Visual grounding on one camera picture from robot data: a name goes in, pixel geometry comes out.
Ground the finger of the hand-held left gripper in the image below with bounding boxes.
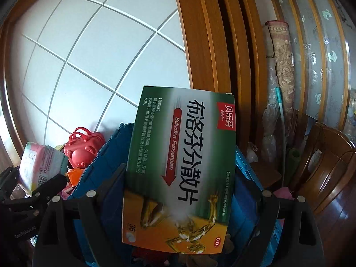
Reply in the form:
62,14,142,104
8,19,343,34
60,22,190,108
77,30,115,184
30,174,68,204
0,166,20,193

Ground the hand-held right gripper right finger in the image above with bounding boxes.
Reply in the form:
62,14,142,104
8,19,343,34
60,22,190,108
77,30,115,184
236,190,325,267

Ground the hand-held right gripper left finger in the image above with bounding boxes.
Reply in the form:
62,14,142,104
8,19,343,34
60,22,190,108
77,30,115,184
31,164,131,267

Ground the blue plastic crate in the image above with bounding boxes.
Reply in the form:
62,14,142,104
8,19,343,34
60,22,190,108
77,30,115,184
67,122,285,267

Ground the pink and green tissue packet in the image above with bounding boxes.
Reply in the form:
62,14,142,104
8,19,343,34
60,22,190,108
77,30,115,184
18,142,69,196

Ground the green medicine box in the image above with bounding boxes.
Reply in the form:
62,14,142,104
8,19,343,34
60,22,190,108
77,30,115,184
122,86,236,254

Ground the pink cloth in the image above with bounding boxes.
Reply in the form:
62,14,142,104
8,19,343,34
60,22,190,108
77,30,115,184
274,187,295,201

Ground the orange plastic toy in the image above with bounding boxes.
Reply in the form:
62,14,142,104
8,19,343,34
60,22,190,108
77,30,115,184
67,168,87,187

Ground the red toy suitcase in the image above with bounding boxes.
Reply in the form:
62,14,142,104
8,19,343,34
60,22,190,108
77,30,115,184
63,127,107,171

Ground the green rolled mat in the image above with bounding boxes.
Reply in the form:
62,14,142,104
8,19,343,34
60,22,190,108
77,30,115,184
286,148,303,184

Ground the white plastic bag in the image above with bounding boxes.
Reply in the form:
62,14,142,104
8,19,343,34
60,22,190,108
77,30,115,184
246,142,262,164

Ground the wooden chair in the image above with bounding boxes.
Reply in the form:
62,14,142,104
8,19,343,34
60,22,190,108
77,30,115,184
289,122,356,215

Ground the plastic wrapped roll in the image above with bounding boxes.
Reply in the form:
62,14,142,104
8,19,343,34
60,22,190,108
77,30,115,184
261,56,282,152

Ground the rolled patterned carpet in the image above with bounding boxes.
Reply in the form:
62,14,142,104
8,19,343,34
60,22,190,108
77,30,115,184
265,20,297,135

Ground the frosted glass sliding door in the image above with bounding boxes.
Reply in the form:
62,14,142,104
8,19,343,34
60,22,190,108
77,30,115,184
274,0,356,135

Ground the teal handled mop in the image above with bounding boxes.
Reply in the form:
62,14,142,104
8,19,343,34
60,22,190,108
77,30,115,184
273,87,289,146

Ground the wooden door frame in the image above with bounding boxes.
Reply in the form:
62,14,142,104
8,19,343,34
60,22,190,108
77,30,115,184
172,0,280,152

